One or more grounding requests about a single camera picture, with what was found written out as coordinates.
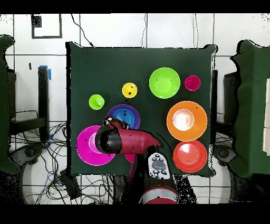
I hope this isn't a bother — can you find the red-orange bowl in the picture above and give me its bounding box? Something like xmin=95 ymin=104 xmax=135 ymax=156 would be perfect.
xmin=172 ymin=139 xmax=208 ymax=173

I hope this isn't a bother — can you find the yellow cup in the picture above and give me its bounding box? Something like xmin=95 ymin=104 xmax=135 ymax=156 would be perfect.
xmin=121 ymin=82 xmax=138 ymax=99

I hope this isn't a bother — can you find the small red-pink bowl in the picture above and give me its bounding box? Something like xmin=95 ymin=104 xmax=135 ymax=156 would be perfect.
xmin=124 ymin=153 xmax=137 ymax=164

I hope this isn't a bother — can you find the small blue bowl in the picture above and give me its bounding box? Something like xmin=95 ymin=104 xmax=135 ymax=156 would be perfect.
xmin=112 ymin=108 xmax=136 ymax=128

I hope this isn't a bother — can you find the green cloth side table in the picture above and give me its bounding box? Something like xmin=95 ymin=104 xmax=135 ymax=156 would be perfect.
xmin=230 ymin=40 xmax=270 ymax=178
xmin=0 ymin=34 xmax=20 ymax=175

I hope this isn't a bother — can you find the thin grey cable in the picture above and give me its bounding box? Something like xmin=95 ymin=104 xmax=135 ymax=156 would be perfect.
xmin=192 ymin=14 xmax=199 ymax=49

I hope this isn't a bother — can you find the black metal frame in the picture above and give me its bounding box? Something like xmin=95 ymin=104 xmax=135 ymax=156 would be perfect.
xmin=211 ymin=69 xmax=240 ymax=146
xmin=8 ymin=65 xmax=50 ymax=142

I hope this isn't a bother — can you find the black floor box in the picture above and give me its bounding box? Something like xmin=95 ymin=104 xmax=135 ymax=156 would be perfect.
xmin=59 ymin=169 xmax=82 ymax=200

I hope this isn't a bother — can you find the large orange bowl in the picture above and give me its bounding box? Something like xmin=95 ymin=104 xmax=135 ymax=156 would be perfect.
xmin=166 ymin=100 xmax=208 ymax=142

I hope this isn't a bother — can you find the black square floor frame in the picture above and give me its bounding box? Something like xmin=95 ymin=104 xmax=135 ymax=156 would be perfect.
xmin=31 ymin=14 xmax=63 ymax=39

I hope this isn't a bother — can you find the dark green tablecloth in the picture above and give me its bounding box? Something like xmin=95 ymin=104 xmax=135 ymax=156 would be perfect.
xmin=65 ymin=41 xmax=218 ymax=176

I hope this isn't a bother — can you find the blue tape strip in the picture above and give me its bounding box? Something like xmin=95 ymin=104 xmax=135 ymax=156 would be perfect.
xmin=39 ymin=64 xmax=52 ymax=81

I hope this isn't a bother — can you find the black chair base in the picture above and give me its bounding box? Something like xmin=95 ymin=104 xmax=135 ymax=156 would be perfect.
xmin=213 ymin=144 xmax=238 ymax=167
xmin=9 ymin=142 xmax=45 ymax=170

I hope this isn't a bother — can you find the purple bowl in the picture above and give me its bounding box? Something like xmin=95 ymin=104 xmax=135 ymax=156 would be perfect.
xmin=107 ymin=104 xmax=141 ymax=130

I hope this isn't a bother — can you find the red-pink cup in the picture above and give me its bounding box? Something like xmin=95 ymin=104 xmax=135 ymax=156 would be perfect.
xmin=184 ymin=75 xmax=201 ymax=92

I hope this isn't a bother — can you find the black cable with plug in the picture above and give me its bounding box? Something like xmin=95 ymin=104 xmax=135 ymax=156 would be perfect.
xmin=70 ymin=14 xmax=94 ymax=48

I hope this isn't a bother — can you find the large pink bowl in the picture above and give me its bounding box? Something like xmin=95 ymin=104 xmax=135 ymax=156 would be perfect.
xmin=76 ymin=125 xmax=117 ymax=166

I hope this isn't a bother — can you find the tangle of cables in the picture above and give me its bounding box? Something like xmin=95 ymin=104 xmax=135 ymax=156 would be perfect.
xmin=9 ymin=109 xmax=114 ymax=204

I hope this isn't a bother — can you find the lime green bowl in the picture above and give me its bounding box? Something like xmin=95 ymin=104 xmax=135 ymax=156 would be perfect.
xmin=149 ymin=67 xmax=181 ymax=99

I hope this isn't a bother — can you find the lime green cup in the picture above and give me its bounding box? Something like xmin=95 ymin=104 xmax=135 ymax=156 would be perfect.
xmin=88 ymin=94 xmax=105 ymax=111

